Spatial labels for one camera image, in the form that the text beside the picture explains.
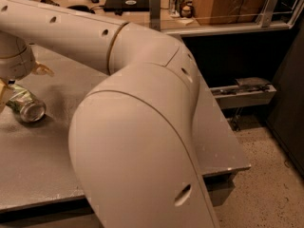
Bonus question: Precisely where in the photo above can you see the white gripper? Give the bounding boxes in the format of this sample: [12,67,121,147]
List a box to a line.
[0,31,54,113]

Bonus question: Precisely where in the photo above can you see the crushed green can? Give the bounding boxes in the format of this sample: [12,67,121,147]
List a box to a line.
[7,85,46,123]

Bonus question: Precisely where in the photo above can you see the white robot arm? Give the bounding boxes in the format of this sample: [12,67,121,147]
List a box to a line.
[0,0,219,228]

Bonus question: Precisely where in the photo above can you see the black headphones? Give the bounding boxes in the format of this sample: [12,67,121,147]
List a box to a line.
[67,5,95,14]

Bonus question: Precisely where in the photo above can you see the black laptop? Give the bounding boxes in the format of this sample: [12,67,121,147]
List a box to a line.
[104,0,149,11]

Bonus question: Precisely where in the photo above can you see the glass jar on desk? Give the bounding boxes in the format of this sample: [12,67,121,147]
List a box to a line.
[168,0,184,16]

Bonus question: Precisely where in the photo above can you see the small round brown object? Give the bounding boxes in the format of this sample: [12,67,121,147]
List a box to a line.
[180,5,193,18]

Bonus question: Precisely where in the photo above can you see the brown cardboard box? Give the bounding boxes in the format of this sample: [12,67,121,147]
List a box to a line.
[192,0,266,25]

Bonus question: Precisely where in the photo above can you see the grey metal shelf tray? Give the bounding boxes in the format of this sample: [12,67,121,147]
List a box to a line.
[210,77,276,109]

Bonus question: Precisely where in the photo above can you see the middle metal bracket post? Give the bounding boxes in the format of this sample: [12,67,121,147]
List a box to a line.
[149,0,161,31]

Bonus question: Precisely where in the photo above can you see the metal bracket post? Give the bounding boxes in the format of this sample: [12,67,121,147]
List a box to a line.
[259,0,278,28]
[149,0,161,31]

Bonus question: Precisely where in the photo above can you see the right metal bracket post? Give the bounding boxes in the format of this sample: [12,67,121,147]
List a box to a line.
[259,0,278,28]

